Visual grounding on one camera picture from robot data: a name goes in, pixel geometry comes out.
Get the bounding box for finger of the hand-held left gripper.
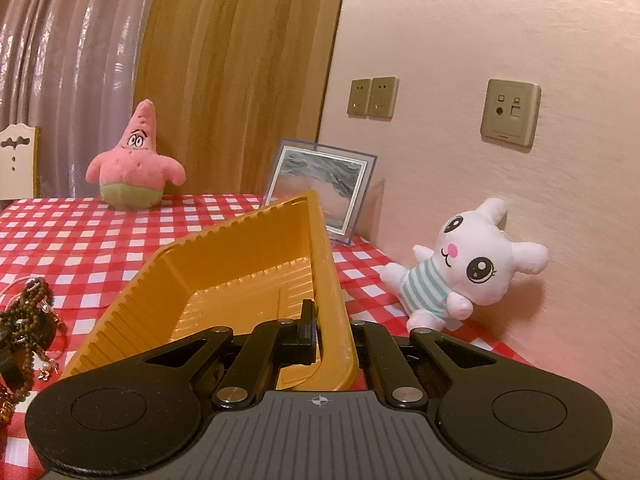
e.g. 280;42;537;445
0;325;25;387

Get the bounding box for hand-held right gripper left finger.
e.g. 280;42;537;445
142;300;323;408

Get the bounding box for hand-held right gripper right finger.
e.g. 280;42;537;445
350;320;501;408

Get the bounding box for black bangle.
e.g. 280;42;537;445
27;307;58;348

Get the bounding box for brown bead necklace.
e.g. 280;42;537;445
0;277;68;411

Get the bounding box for yellow plastic tray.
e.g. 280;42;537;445
59;190;360;393

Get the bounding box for white bunny plush toy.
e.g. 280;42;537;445
379;197;550;333

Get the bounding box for red checkered tablecloth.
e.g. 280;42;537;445
0;192;533;480

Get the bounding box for framed sand art picture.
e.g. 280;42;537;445
261;137;379;247

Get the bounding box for white wooden chair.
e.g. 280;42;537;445
0;124;42;201

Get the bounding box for pink starfish plush toy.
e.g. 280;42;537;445
85;100;187;212

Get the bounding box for sheer patterned curtain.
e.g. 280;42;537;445
0;0;168;201

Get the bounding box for beige wall power socket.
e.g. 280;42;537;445
367;76;400;120
347;77;372;117

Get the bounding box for beige network wall plate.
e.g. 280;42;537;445
480;78;542;148

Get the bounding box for wooden wall panel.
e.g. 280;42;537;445
132;0;351;196

